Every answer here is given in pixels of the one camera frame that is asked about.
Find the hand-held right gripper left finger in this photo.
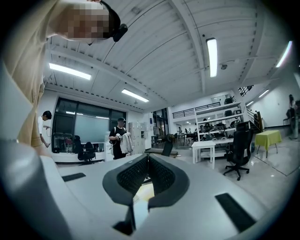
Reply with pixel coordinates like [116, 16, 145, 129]
[39, 153, 150, 240]

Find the white square table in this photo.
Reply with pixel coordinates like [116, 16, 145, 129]
[191, 140, 216, 170]

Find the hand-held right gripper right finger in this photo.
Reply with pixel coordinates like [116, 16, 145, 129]
[139, 153, 270, 240]

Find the black office chair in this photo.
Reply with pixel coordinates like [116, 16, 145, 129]
[222, 121, 255, 181]
[74, 135, 97, 163]
[161, 133, 176, 158]

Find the table with green cover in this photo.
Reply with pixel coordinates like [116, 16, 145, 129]
[255, 129, 283, 158]

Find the person's tan shirt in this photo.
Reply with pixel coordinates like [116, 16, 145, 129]
[0, 0, 71, 154]

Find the long ceiling light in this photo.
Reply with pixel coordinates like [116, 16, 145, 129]
[48, 62, 92, 81]
[206, 37, 218, 78]
[121, 88, 150, 103]
[275, 40, 293, 68]

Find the dark framed glass window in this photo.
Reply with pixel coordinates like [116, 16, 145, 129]
[51, 97, 128, 163]

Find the black head camera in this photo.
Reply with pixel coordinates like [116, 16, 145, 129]
[99, 0, 129, 43]

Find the white shelf unit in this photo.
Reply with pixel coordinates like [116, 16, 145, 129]
[194, 101, 247, 142]

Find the white locker cabinet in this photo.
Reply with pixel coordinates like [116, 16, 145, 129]
[127, 120, 146, 151]

